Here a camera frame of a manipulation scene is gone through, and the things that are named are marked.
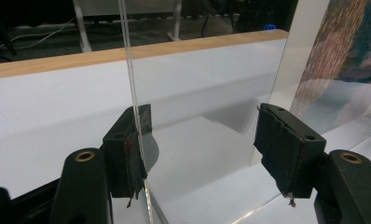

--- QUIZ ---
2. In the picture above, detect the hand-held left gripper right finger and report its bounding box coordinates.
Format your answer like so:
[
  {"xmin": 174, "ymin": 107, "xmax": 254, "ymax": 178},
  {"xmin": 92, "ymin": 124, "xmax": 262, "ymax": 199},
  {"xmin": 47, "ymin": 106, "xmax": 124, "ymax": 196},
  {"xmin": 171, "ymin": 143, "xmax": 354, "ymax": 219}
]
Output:
[{"xmin": 253, "ymin": 103, "xmax": 327, "ymax": 208}]

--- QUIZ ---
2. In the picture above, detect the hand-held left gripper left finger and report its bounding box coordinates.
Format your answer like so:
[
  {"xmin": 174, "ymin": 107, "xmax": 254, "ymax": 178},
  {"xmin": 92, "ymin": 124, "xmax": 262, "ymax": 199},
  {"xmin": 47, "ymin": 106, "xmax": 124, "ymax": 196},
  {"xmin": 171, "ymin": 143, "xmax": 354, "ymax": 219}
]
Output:
[{"xmin": 101, "ymin": 104, "xmax": 160, "ymax": 209}]

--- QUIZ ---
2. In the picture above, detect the clear acrylic frame sheet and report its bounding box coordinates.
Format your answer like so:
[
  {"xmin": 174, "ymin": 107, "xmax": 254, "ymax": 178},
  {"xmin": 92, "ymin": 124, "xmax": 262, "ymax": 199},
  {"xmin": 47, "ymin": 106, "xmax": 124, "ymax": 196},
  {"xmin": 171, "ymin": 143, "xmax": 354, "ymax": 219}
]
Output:
[
  {"xmin": 117, "ymin": 0, "xmax": 291, "ymax": 224},
  {"xmin": 231, "ymin": 78, "xmax": 371, "ymax": 224}
]

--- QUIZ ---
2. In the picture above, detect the picture card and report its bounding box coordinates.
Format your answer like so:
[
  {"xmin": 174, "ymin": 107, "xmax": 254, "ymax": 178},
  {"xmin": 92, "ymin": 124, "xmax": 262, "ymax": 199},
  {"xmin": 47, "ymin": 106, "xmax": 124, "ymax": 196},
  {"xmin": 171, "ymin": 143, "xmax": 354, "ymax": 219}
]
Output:
[{"xmin": 271, "ymin": 0, "xmax": 371, "ymax": 135}]

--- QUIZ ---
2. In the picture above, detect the light blue table mat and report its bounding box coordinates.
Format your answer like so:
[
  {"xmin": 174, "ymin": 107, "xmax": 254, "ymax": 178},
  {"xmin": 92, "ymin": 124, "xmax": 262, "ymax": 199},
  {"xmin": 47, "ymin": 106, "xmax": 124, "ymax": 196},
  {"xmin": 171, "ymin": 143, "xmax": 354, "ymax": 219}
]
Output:
[{"xmin": 0, "ymin": 37, "xmax": 371, "ymax": 224}]

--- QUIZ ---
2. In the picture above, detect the wooden table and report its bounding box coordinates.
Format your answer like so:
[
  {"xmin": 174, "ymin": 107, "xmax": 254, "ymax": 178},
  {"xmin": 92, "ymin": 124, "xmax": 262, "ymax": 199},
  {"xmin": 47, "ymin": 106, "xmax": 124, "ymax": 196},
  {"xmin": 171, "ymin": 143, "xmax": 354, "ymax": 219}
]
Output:
[{"xmin": 0, "ymin": 29, "xmax": 290, "ymax": 80}]

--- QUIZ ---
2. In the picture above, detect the white metal desk frame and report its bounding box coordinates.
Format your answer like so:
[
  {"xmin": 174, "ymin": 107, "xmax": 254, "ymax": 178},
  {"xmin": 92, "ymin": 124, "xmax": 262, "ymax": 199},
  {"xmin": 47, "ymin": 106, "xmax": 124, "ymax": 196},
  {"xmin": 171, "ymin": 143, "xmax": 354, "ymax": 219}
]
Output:
[{"xmin": 71, "ymin": 0, "xmax": 184, "ymax": 54}]

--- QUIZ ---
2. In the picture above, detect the white floor cable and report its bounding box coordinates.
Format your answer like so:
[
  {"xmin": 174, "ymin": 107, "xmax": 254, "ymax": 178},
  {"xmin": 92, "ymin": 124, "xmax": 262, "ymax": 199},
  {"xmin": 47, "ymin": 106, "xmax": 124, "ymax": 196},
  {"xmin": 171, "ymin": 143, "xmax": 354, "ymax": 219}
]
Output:
[{"xmin": 6, "ymin": 17, "xmax": 77, "ymax": 50}]

